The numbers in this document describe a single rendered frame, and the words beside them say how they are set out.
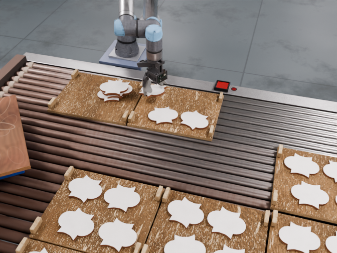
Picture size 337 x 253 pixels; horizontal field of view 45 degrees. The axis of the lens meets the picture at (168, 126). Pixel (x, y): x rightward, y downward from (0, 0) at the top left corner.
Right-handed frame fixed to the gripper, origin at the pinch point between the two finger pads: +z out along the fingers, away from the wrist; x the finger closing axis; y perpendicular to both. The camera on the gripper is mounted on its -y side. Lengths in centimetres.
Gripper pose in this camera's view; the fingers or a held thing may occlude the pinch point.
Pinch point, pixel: (152, 90)
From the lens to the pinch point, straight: 206.8
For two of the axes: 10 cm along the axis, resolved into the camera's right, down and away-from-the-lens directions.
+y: 6.8, 4.9, -5.5
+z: 0.0, 7.5, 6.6
